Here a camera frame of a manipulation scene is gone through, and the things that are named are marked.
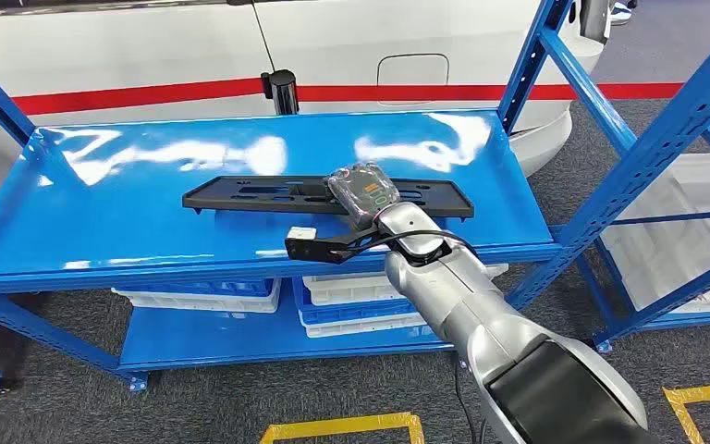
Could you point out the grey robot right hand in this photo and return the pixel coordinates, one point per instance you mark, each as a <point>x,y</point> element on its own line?
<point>364,193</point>

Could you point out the long black plastic part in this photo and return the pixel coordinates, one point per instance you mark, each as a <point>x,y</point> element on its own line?
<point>220,195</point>

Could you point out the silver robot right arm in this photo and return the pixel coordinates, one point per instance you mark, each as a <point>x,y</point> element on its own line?
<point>453,288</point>

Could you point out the blue plastic bin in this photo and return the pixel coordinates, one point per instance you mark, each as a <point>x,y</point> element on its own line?
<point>196,287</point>
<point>355,312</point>

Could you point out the yellow floor tape square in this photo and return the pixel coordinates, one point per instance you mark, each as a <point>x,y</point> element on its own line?
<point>343,424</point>
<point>679,404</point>

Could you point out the white car red stripe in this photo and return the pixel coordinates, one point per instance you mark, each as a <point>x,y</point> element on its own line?
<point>147,49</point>

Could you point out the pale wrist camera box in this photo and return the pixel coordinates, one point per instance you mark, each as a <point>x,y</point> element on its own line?
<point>302,233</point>

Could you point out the black stanchion post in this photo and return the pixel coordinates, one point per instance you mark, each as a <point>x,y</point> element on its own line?
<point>280,92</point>

